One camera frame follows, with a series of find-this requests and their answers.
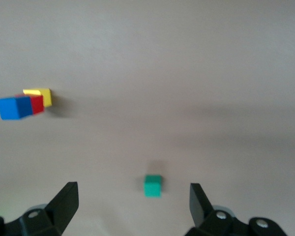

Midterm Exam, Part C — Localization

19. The green cube block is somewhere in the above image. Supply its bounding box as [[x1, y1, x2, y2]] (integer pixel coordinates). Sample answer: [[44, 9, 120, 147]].
[[143, 174, 163, 198]]

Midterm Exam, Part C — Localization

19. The brown table cover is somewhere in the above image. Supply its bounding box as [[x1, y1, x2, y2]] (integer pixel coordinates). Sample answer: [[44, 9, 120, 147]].
[[0, 0, 295, 236]]

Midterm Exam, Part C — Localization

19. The red cube block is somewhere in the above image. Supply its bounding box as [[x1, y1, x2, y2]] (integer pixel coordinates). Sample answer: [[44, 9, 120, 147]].
[[14, 93, 45, 116]]

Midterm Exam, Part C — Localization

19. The blue cube block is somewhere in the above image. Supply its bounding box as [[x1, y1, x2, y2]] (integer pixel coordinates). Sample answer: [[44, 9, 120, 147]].
[[0, 96, 33, 121]]

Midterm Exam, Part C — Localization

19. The yellow cube block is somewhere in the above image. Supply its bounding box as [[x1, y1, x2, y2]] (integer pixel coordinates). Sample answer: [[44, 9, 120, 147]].
[[22, 88, 53, 109]]

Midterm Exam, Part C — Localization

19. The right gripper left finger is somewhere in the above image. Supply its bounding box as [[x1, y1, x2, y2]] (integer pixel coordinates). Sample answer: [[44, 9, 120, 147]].
[[4, 181, 80, 236]]

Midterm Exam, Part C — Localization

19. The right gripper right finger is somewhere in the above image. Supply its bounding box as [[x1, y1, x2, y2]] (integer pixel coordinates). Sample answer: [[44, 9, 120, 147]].
[[185, 182, 252, 236]]

